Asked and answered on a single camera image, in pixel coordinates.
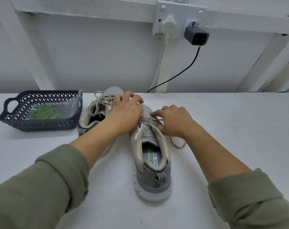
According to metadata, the person's left hand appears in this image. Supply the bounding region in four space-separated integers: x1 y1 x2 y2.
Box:
105 91 145 137

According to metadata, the person's right hand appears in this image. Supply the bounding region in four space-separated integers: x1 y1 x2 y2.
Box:
150 105 202 140

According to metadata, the beige shoelace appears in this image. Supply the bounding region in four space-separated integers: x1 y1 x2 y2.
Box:
135 116 187 150
88 90 116 115

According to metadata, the gray sneaker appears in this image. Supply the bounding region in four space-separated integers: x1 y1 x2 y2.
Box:
130 104 173 202
77 86 124 156

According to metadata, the green shoelace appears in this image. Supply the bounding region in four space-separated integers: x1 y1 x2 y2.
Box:
25 105 63 120

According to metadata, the person's left forearm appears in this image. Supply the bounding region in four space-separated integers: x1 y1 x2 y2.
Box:
0 124 122 229

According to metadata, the person's right forearm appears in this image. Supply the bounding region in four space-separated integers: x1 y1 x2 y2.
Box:
187 126 289 229

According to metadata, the clear plastic bag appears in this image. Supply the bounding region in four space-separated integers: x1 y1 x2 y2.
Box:
26 97 82 120

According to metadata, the gray charger adapter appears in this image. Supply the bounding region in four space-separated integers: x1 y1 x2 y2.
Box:
184 25 210 46

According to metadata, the white plug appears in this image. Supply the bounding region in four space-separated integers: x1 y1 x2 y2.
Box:
161 15 178 35

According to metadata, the dark plastic lattice basket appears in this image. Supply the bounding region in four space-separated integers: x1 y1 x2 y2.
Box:
0 90 83 132

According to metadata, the black cable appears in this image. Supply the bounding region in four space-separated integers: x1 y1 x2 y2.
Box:
146 45 201 94

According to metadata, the white cable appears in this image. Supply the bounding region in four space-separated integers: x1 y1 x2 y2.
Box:
151 36 168 93

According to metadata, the white wall socket plate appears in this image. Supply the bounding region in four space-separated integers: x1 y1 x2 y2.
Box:
152 0 207 37

